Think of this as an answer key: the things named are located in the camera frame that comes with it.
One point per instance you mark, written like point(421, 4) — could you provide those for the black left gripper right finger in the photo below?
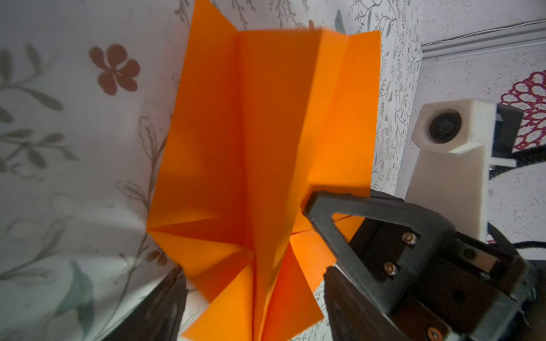
point(351, 315)

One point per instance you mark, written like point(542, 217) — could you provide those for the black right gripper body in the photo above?
point(471, 291)

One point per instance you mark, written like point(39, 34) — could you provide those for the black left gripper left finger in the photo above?
point(159, 315)

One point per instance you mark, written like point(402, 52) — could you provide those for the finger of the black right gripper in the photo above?
point(381, 243)

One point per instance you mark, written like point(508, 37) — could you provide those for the orange square paper sheet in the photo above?
point(263, 119)

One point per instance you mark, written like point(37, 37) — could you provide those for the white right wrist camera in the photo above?
point(459, 142)

